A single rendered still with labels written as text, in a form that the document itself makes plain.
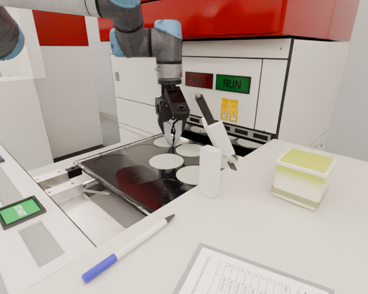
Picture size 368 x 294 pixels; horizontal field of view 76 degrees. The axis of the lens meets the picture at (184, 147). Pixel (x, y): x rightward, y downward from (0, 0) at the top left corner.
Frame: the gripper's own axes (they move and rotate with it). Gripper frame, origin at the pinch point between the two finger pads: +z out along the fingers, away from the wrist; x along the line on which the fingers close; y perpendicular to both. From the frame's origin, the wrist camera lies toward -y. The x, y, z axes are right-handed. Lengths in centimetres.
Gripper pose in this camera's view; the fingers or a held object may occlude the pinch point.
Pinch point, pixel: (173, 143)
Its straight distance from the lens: 75.6
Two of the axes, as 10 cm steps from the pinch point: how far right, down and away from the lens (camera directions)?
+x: -9.4, 1.3, -3.2
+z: 0.0, 9.2, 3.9
